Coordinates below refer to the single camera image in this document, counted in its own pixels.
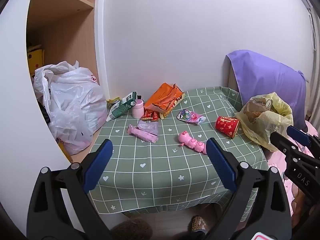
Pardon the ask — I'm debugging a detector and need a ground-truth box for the pink translucent wrapper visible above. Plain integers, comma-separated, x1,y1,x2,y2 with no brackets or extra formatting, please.
137,120,159,135

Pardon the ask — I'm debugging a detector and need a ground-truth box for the white cabinet door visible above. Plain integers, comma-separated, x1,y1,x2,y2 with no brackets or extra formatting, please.
0,4,75,240

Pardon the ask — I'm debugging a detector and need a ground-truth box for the yellow dotted item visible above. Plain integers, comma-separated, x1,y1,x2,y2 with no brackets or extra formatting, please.
27,45,46,77

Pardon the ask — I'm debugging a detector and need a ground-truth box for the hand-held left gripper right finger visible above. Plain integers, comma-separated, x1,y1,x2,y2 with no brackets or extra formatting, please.
205,137,292,240

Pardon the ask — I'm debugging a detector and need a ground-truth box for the red snack wrapper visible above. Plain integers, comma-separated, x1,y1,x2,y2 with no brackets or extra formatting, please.
141,110,160,122

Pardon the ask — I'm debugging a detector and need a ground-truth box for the colourful cartoon tissue packet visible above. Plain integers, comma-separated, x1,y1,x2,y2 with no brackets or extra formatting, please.
177,109,207,125

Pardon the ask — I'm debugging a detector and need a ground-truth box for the purple cloth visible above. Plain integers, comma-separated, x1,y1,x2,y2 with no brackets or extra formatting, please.
226,50,309,130

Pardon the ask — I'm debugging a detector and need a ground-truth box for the white plastic bag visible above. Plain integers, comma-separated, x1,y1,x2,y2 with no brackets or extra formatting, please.
33,60,108,155

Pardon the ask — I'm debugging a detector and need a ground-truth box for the grey hanging cord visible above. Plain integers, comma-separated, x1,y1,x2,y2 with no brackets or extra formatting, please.
308,7,316,54

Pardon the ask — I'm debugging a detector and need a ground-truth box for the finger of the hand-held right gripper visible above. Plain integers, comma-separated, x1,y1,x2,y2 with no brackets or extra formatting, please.
270,131,312,157
287,126,320,158

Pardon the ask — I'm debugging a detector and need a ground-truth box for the brown fluffy slipper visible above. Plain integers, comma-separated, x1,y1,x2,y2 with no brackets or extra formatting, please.
110,217,153,240
189,215,208,233

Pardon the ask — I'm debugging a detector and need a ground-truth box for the green checked tablecloth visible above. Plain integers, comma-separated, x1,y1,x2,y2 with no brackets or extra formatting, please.
89,87,269,214

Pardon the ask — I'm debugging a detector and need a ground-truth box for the yellow plastic bag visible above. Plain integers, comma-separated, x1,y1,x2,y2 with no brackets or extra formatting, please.
235,92,294,152

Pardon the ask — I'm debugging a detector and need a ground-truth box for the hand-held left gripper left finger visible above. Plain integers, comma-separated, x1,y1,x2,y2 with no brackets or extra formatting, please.
26,139,118,240

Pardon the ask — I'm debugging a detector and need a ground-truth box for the orange snack bag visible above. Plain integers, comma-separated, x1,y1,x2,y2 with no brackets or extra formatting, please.
144,82,185,114

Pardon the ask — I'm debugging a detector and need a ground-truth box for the pink jar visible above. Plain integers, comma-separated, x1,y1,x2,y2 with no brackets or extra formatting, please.
132,99,145,118

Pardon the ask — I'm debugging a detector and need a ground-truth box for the long pink ruffled wrapper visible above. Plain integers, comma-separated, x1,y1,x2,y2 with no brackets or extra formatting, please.
127,124,158,143

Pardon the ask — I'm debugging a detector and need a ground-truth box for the red paper cup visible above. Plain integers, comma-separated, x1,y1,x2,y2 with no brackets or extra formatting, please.
215,116,240,139

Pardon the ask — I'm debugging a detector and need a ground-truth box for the green milk carton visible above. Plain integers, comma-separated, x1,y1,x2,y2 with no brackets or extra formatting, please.
106,92,137,122

